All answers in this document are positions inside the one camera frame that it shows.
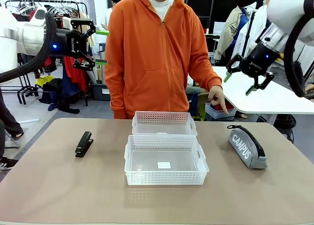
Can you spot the grey Campus pencil case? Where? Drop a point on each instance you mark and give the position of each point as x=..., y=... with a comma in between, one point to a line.
x=243, y=151

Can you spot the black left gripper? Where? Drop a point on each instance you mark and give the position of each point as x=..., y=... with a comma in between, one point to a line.
x=70, y=44

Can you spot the black stool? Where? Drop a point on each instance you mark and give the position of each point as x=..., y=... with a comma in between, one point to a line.
x=102, y=48

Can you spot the beige mannequin leg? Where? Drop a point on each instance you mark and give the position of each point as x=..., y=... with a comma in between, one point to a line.
x=309, y=88

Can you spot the grey storage bin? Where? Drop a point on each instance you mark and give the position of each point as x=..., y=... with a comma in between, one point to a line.
x=100, y=92

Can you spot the person's right forearm orange sleeve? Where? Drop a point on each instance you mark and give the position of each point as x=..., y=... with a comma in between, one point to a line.
x=115, y=94

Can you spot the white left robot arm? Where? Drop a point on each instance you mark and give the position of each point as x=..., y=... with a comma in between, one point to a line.
x=24, y=38

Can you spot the person in dark trousers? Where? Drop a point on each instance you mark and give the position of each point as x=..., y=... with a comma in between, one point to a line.
x=9, y=121

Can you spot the person in orange hoodie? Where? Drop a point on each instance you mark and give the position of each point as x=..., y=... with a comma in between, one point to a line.
x=147, y=50

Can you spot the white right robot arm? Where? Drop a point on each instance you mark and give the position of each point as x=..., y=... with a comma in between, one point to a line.
x=282, y=13

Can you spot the black metal clothes rack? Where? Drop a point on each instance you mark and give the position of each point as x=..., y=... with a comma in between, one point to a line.
x=22, y=90

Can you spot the white crate with red contents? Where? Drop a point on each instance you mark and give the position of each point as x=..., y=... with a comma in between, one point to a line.
x=216, y=112

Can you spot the white background table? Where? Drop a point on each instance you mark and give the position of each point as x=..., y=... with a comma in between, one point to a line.
x=269, y=99

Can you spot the white paper roll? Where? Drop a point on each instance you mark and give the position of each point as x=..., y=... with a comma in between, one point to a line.
x=92, y=77

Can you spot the red hanging garment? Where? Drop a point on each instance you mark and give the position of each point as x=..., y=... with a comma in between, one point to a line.
x=73, y=77

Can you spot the green stool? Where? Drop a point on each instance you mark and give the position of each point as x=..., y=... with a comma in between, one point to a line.
x=202, y=107

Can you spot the dark clothes pile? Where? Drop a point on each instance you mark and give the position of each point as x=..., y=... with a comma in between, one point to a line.
x=57, y=94

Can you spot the person's left hand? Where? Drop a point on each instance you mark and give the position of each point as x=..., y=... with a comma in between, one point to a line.
x=217, y=96

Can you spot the small white box appliance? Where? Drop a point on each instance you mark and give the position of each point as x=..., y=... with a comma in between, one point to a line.
x=211, y=56

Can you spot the white perforated basket with label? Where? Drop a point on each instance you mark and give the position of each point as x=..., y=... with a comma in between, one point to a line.
x=164, y=178

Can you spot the person's left forearm orange sleeve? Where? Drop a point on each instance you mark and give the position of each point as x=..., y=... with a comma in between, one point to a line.
x=203, y=75

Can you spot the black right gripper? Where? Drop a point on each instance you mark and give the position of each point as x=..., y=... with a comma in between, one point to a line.
x=260, y=60

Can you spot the yellow crumpled cloth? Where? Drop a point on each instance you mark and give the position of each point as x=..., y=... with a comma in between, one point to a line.
x=44, y=81

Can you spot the white tube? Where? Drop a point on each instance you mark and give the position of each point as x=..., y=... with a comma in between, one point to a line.
x=28, y=121

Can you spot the person in beige coat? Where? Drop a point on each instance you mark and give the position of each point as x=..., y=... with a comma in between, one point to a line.
x=230, y=33

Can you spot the white framed board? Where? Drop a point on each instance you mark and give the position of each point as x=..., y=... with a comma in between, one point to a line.
x=309, y=63

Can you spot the white perforated plastic basket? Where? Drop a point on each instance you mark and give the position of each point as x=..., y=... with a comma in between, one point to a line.
x=162, y=117

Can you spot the white square label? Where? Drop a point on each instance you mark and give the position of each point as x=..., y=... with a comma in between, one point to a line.
x=164, y=165

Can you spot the beige hanging garment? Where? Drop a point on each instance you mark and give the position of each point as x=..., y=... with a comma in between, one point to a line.
x=92, y=44

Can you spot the black stapler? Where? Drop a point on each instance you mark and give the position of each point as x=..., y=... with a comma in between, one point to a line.
x=83, y=144

